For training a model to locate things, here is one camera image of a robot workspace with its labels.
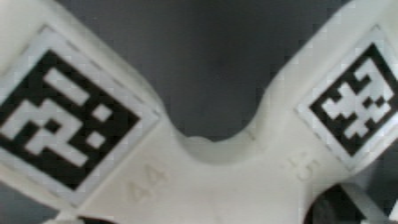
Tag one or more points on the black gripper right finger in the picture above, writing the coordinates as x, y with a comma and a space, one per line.
345, 207

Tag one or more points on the white cross table base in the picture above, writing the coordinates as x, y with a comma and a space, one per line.
98, 159

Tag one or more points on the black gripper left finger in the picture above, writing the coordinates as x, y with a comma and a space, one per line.
88, 220

